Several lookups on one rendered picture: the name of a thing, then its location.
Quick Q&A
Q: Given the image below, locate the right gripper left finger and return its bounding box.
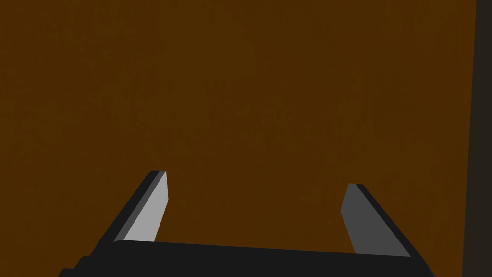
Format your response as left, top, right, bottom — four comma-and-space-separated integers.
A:
100, 170, 169, 245

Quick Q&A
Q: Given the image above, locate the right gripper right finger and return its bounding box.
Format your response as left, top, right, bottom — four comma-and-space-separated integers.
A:
340, 183, 413, 258

